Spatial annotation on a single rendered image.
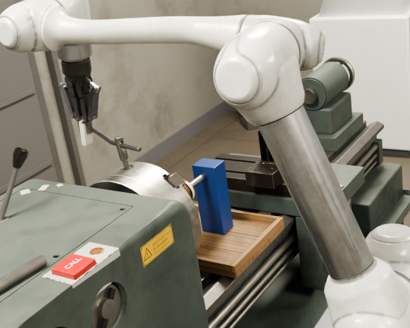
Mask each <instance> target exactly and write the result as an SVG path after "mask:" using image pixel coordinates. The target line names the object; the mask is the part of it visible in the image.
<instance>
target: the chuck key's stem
mask: <svg viewBox="0 0 410 328"><path fill-rule="evenodd" d="M114 140H115V144H116V148H117V150H118V154H119V158H120V160H121V161H122V163H123V166H124V169H125V170H127V169H130V166H129V163H128V158H129V157H128V153H127V150H126V148H122V147H120V144H121V143H124V140H123V136H121V135H119V136H116V137H115V138H114Z"/></svg>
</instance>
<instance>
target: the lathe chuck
mask: <svg viewBox="0 0 410 328"><path fill-rule="evenodd" d="M129 166H132V167H133V168H132V169H130V170H126V171H122V170H121V169H123V168H124V166H123V165H121V166H119V167H118V168H116V169H115V170H113V171H111V172H110V173H109V174H106V175H105V176H112V175H118V176H125V177H128V178H131V179H134V180H136V181H138V182H140V183H142V184H143V185H145V186H146V187H147V188H149V189H150V190H151V191H153V192H154V193H155V194H156V195H157V196H158V197H159V198H165V199H170V200H177V201H179V202H181V203H182V204H184V205H185V206H186V208H187V209H188V211H189V213H190V216H191V222H192V227H193V234H194V239H195V246H196V250H197V251H198V249H199V247H200V242H201V235H202V231H201V224H200V218H199V216H198V211H197V209H196V207H195V205H194V203H193V201H192V199H191V197H190V196H189V194H188V193H187V191H186V190H185V189H184V187H183V186H182V185H181V184H180V185H179V186H178V187H177V188H178V189H176V188H173V187H172V186H171V185H170V184H169V183H168V182H166V181H165V180H164V179H163V178H164V177H163V176H166V177H167V176H168V175H169V173H168V172H166V171H164V170H163V169H161V168H159V167H157V166H155V165H152V164H149V163H145V162H140V161H134V162H129ZM105 176H104V177H105ZM102 178H103V177H102Z"/></svg>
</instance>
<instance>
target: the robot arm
mask: <svg viewBox="0 0 410 328"><path fill-rule="evenodd" d="M0 42H1V43H2V45H3V46H4V47H5V48H7V49H9V50H11V51H15V52H20V53H25V52H29V51H32V52H38V51H57V58H58V59H60V60H62V61H61V66H62V73H63V74H64V75H65V77H64V81H63V82H61V83H59V84H58V86H59V88H60V89H61V91H62V93H63V96H64V99H65V102H66V105H67V108H68V111H69V114H70V117H71V118H74V119H76V121H77V124H78V129H79V132H80V133H81V141H82V146H86V147H87V146H89V145H91V144H92V143H93V139H92V132H93V129H92V120H94V119H96V118H97V117H98V100H99V93H100V90H101V86H100V85H98V86H97V85H95V84H94V83H93V80H92V77H91V75H90V73H91V71H92V66H91V61H90V58H89V57H90V56H91V55H92V46H91V44H193V45H197V46H202V47H205V48H209V49H212V50H215V51H218V52H220V53H219V54H218V57H217V59H216V62H215V66H214V69H213V81H214V85H215V88H216V90H217V92H218V94H219V95H220V97H222V99H223V100H224V101H225V102H226V103H228V104H229V105H231V106H232V107H235V108H236V109H237V110H238V111H239V113H240V114H241V115H242V116H243V117H244V118H245V120H246V121H247V122H249V123H250V124H252V125H253V126H258V128H259V130H260V132H261V134H262V137H263V138H264V140H265V142H266V144H267V147H268V148H269V151H270V153H271V155H272V157H273V159H274V161H275V163H276V165H277V167H278V170H279V172H280V174H281V176H282V178H283V180H284V182H285V184H286V187H287V188H288V190H289V192H290V194H291V196H292V198H293V200H294V202H295V205H296V207H297V209H298V211H299V213H300V215H301V217H302V219H303V221H304V224H305V226H306V228H307V230H308V232H309V234H310V236H311V238H312V240H313V242H314V244H315V246H316V248H317V250H318V252H319V254H320V256H321V259H322V261H323V263H324V265H325V267H326V269H327V271H328V273H329V276H328V278H327V282H326V283H325V288H324V293H325V297H326V300H327V304H328V307H329V312H330V316H331V322H332V326H333V328H410V227H408V226H405V225H400V224H385V225H381V226H378V227H377V228H375V229H374V230H373V231H371V232H370V233H369V235H368V236H367V237H366V239H365V238H364V236H363V234H362V232H361V230H360V227H359V225H358V223H357V221H356V218H355V216H354V214H353V212H352V210H351V208H350V206H349V204H348V201H347V199H346V197H345V195H344V192H343V190H342V188H341V186H340V184H339V182H338V180H337V178H336V175H335V173H334V171H333V169H332V167H331V164H330V163H329V160H328V159H327V156H326V154H325V152H324V150H323V147H322V145H321V143H320V141H319V139H318V136H317V135H316V132H315V130H314V128H313V126H312V124H311V121H310V119H309V117H308V115H307V112H306V111H305V108H304V107H303V103H304V99H305V91H304V89H303V84H302V80H301V74H300V71H305V70H309V69H312V68H315V67H317V65H319V63H321V62H322V60H323V55H324V50H325V36H324V35H323V34H322V32H321V31H320V30H319V29H318V28H316V27H314V26H313V25H311V24H309V23H306V22H304V21H301V20H296V19H291V18H285V17H280V16H270V15H237V16H165V17H151V18H126V19H112V20H91V19H90V7H89V0H25V1H22V2H19V3H16V4H15V5H12V6H10V7H8V8H7V9H6V10H5V11H4V12H2V14H1V15H0Z"/></svg>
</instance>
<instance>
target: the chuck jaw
mask: <svg viewBox="0 0 410 328"><path fill-rule="evenodd" d="M163 177H164V178H163V179H164V180H165V181H166V182H168V183H169V184H170V185H171V186H172V187H173V188H176V189H178V188H177V187H178V186H179V185H180V184H181V185H182V186H184V185H185V183H186V181H185V180H184V179H183V178H181V177H180V176H179V175H178V174H177V173H176V172H175V173H174V174H173V175H171V176H169V175H168V176H167V177H166V176H163Z"/></svg>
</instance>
